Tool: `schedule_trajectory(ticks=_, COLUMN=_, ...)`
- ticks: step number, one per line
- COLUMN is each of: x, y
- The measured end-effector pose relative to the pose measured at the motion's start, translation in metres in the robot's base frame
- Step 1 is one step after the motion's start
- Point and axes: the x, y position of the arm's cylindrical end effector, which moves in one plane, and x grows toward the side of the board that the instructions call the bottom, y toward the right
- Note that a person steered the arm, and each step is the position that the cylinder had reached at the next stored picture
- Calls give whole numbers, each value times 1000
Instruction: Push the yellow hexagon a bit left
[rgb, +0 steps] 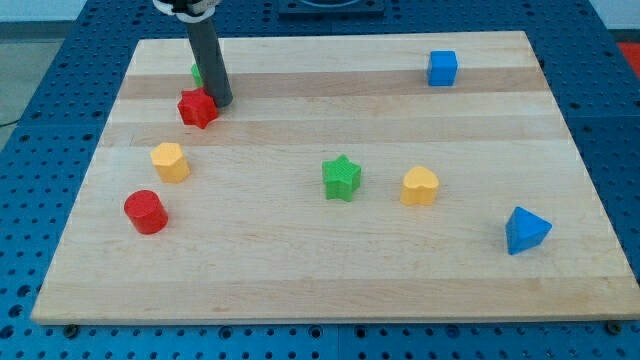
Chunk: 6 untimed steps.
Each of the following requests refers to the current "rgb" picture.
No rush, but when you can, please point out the yellow hexagon block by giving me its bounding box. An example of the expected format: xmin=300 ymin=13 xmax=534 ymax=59
xmin=150 ymin=142 xmax=191 ymax=183

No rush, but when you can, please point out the green star block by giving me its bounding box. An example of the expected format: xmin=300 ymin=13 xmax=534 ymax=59
xmin=322 ymin=154 xmax=362 ymax=202

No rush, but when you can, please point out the wooden board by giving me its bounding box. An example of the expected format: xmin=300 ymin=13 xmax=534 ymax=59
xmin=31 ymin=31 xmax=639 ymax=325

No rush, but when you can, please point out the yellow heart block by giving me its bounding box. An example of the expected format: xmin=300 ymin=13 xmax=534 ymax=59
xmin=400 ymin=166 xmax=440 ymax=206

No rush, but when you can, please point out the red star block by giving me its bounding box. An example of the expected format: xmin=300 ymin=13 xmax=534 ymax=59
xmin=177 ymin=88 xmax=219 ymax=129

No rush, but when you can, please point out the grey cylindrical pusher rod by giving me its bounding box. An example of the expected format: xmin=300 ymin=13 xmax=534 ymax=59
xmin=186 ymin=17 xmax=233 ymax=108

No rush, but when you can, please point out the green block behind rod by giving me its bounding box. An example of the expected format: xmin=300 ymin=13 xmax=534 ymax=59
xmin=191 ymin=64 xmax=203 ymax=88

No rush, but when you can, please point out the blue cube block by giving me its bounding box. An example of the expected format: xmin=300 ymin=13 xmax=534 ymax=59
xmin=427 ymin=50 xmax=458 ymax=87

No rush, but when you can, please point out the red cylinder block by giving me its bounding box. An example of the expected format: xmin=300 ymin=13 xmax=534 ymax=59
xmin=124 ymin=190 xmax=169 ymax=235

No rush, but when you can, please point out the blue triangle block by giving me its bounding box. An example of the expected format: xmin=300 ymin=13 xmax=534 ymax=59
xmin=505 ymin=206 xmax=553 ymax=255

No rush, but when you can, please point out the white cable tie ring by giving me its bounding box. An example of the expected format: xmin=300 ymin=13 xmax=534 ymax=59
xmin=152 ymin=0 xmax=223 ymax=24

